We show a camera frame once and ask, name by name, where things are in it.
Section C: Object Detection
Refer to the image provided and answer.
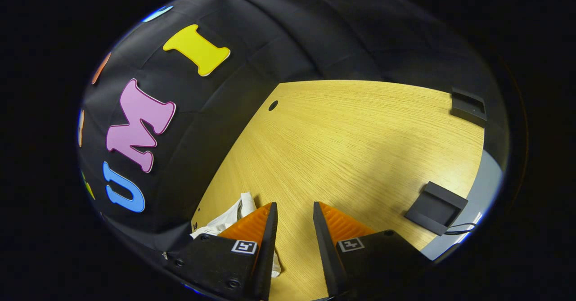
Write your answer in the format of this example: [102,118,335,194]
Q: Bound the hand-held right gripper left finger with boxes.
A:
[166,202,279,301]

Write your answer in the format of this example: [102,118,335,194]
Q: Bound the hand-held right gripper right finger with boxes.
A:
[313,201,433,298]

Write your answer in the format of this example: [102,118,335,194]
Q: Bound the white jeans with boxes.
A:
[190,192,282,278]

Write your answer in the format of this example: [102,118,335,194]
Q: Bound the black holder block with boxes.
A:
[404,181,469,237]
[450,87,488,127]

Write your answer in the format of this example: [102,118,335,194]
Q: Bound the black backdrop cloth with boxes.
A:
[77,0,511,253]

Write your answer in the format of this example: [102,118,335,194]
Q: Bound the thin black cable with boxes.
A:
[445,222,478,235]

